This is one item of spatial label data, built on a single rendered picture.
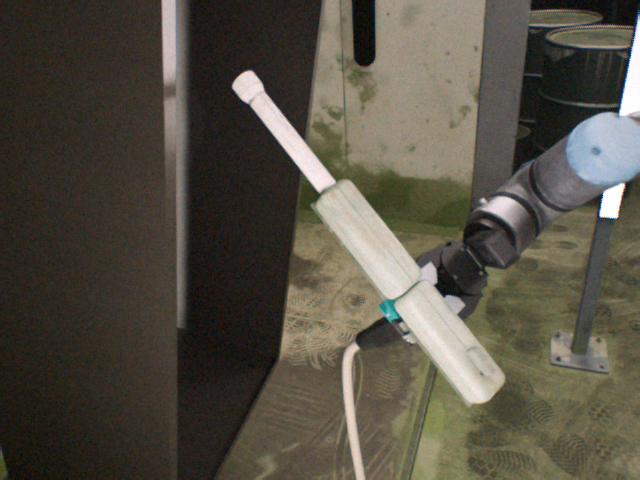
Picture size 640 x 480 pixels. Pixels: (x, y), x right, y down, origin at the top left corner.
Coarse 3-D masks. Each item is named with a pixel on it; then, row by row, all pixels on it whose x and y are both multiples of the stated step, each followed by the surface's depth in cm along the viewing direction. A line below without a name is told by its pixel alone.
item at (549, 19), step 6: (552, 12) 378; (558, 12) 377; (534, 18) 369; (540, 18) 367; (546, 18) 366; (552, 18) 365; (558, 18) 363; (564, 18) 360; (570, 18) 358; (576, 18) 358; (582, 18) 357; (588, 18) 355; (594, 18) 354
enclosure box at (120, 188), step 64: (0, 0) 60; (64, 0) 58; (128, 0) 56; (192, 0) 116; (256, 0) 112; (320, 0) 108; (0, 64) 64; (64, 64) 61; (128, 64) 59; (192, 64) 123; (256, 64) 118; (0, 128) 68; (64, 128) 65; (128, 128) 63; (192, 128) 130; (256, 128) 126; (0, 192) 74; (64, 192) 70; (128, 192) 67; (192, 192) 139; (256, 192) 134; (0, 256) 80; (64, 256) 76; (128, 256) 73; (192, 256) 150; (256, 256) 143; (0, 320) 87; (64, 320) 83; (128, 320) 79; (192, 320) 161; (256, 320) 154; (0, 384) 96; (64, 384) 90; (128, 384) 86; (192, 384) 147; (256, 384) 150; (64, 448) 100; (128, 448) 94; (192, 448) 132
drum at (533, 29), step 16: (528, 32) 342; (544, 32) 337; (528, 48) 346; (528, 64) 350; (528, 80) 354; (528, 96) 359; (528, 112) 363; (528, 128) 367; (528, 144) 372; (528, 160) 377
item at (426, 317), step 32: (256, 96) 69; (288, 128) 69; (320, 192) 69; (352, 192) 68; (352, 224) 67; (384, 224) 69; (352, 256) 70; (384, 256) 67; (384, 288) 68; (416, 288) 67; (384, 320) 75; (416, 320) 66; (448, 320) 66; (448, 352) 65; (480, 352) 65; (480, 384) 65
